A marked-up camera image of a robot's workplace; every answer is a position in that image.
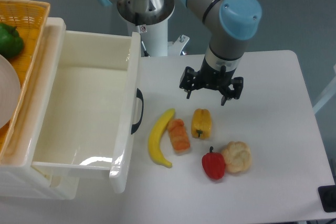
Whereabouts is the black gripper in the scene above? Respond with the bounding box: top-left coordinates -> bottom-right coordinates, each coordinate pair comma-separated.
179,59 -> 244,106

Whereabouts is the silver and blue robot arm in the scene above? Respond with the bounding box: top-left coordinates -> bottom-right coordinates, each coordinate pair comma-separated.
98,0 -> 262,103

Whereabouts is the orange square bread loaf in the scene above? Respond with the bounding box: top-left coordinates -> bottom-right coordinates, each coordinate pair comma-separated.
167,119 -> 191,153

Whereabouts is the round beige bread roll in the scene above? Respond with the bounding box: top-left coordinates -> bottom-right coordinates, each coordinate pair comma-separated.
221,141 -> 252,174

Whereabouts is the yellow bell pepper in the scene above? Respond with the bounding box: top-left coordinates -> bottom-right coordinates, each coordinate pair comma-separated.
191,109 -> 212,140

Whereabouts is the red bell pepper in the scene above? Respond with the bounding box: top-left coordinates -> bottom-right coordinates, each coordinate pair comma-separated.
202,146 -> 226,180

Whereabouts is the yellow banana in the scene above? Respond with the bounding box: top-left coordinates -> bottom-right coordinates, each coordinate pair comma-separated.
148,109 -> 175,168

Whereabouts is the white plastic drawer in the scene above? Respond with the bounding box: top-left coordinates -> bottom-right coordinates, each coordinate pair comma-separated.
32,31 -> 141,193

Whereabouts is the black device at table edge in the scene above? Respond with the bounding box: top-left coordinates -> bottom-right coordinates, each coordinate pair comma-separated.
318,185 -> 336,212

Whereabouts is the orange woven basket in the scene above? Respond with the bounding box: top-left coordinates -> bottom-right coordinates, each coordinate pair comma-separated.
1,0 -> 50,155

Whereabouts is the beige round plate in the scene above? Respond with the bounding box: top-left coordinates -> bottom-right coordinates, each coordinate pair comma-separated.
0,55 -> 21,127

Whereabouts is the green bell pepper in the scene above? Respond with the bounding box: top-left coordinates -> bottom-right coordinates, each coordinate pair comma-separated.
1,23 -> 24,59

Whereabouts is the white plastic drawer cabinet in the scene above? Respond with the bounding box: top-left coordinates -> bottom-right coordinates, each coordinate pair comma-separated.
1,17 -> 79,200

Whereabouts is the black drawer handle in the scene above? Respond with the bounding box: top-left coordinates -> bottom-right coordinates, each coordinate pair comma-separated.
131,88 -> 144,134

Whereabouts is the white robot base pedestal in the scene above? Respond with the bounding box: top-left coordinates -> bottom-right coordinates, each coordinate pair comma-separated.
117,0 -> 191,58

